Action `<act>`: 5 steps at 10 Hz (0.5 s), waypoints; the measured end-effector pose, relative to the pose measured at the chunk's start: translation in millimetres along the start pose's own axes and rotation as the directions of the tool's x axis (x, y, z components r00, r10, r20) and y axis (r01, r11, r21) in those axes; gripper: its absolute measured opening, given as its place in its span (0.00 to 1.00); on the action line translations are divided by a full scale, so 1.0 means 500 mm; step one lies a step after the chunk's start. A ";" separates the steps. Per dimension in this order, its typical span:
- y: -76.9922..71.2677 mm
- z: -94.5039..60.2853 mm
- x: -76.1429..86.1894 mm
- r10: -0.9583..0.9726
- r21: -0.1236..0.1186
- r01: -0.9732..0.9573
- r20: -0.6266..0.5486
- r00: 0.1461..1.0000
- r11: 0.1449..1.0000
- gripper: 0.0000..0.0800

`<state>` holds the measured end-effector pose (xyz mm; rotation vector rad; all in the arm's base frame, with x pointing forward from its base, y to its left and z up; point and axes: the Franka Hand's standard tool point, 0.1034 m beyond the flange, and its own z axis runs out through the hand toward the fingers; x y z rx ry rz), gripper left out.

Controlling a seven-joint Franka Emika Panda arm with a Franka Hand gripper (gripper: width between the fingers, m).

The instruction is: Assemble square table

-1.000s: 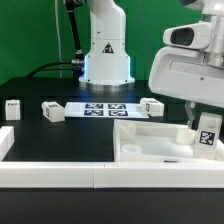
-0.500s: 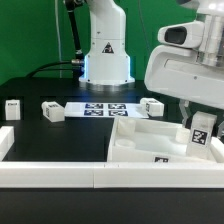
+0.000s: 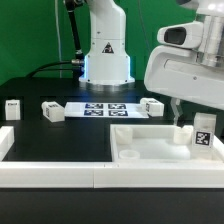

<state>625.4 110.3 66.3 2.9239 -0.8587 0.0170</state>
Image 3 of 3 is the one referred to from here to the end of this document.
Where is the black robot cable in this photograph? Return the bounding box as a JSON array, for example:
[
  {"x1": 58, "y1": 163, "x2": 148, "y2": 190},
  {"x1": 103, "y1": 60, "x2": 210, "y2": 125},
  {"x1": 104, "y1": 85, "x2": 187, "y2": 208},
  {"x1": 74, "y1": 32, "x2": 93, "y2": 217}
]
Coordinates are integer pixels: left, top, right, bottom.
[{"x1": 25, "y1": 0, "x2": 85, "y2": 79}]

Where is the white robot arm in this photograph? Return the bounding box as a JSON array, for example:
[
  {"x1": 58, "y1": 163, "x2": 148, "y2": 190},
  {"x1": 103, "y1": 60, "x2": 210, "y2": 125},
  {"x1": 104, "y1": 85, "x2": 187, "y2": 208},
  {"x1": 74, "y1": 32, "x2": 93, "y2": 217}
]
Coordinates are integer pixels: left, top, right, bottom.
[{"x1": 80, "y1": 0, "x2": 224, "y2": 110}]

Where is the white U-shaped obstacle fence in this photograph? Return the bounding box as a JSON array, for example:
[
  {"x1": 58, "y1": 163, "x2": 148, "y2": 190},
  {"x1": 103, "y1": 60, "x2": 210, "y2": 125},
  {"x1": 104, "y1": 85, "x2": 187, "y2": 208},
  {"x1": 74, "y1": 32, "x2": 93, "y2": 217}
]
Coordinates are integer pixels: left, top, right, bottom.
[{"x1": 0, "y1": 126, "x2": 224, "y2": 188}]

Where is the white marker base sheet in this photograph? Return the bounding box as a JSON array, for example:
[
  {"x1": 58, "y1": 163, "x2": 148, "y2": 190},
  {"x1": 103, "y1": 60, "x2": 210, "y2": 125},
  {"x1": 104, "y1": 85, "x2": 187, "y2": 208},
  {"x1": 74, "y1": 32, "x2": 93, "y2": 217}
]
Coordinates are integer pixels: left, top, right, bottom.
[{"x1": 65, "y1": 102, "x2": 148, "y2": 118}]

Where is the white square tabletop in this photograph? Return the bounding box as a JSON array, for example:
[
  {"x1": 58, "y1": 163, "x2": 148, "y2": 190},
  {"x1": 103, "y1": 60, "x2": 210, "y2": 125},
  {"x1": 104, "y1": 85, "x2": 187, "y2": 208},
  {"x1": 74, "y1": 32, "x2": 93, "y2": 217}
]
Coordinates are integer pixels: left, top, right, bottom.
[{"x1": 110, "y1": 124, "x2": 224, "y2": 163}]

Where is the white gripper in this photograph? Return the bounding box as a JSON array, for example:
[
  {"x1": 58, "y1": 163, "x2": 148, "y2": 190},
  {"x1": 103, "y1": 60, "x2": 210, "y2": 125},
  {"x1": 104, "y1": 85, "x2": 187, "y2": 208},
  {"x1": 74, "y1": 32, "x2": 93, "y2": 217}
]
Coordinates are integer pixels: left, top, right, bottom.
[{"x1": 144, "y1": 20, "x2": 224, "y2": 124}]

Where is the white thin cable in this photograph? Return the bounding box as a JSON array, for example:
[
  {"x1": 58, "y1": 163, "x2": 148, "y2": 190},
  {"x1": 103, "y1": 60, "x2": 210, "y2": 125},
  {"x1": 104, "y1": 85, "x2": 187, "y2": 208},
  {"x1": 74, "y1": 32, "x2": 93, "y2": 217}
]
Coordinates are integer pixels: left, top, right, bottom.
[{"x1": 54, "y1": 0, "x2": 64, "y2": 79}]

